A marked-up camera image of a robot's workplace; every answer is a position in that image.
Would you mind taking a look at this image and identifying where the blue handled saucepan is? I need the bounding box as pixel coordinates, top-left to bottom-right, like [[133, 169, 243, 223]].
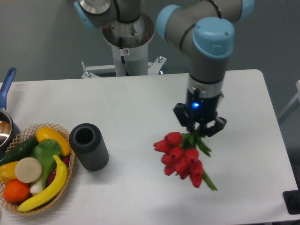
[[0, 67, 20, 158]]

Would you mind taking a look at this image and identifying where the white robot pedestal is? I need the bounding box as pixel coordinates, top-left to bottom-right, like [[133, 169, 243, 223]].
[[82, 12, 166, 78]]

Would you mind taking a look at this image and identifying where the dark red fruit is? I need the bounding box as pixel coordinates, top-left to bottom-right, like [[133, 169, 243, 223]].
[[47, 156, 70, 186]]

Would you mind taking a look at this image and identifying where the green bok choy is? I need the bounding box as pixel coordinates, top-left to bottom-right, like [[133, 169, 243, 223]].
[[30, 139, 62, 195]]

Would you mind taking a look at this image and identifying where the yellow bell pepper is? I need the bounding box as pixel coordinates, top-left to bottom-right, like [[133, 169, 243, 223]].
[[0, 161, 18, 183]]

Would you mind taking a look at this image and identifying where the red tulip bouquet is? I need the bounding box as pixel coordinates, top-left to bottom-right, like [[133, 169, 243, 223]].
[[153, 129, 217, 191]]

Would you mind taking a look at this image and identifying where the orange fruit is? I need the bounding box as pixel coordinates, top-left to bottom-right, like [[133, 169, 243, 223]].
[[3, 180, 30, 203]]

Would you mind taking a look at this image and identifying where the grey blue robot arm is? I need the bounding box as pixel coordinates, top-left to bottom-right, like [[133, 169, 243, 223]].
[[74, 0, 255, 137]]

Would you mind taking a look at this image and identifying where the yellow lemon squash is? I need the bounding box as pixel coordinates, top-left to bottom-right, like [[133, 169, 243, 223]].
[[36, 127, 71, 157]]

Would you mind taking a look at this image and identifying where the white frame at right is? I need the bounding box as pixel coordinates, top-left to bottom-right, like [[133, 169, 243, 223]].
[[277, 80, 300, 125]]

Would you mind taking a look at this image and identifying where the dark grey ribbed vase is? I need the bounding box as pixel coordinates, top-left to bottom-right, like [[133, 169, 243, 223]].
[[69, 123, 109, 171]]

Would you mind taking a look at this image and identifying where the beige round disc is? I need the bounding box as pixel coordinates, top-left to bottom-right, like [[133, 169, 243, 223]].
[[15, 157, 42, 183]]

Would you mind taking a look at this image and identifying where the green cucumber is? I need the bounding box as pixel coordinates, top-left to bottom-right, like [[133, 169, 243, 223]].
[[0, 136, 38, 165]]

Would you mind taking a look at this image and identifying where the woven wicker basket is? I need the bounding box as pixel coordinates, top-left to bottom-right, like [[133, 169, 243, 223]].
[[0, 122, 75, 216]]

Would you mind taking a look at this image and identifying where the yellow banana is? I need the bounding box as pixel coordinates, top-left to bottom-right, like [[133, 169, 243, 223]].
[[17, 155, 68, 212]]

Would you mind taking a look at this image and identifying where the black device at edge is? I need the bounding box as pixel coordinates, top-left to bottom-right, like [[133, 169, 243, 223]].
[[283, 190, 300, 215]]

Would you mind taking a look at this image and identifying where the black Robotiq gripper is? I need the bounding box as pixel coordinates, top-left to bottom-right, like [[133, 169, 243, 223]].
[[173, 90, 227, 137]]

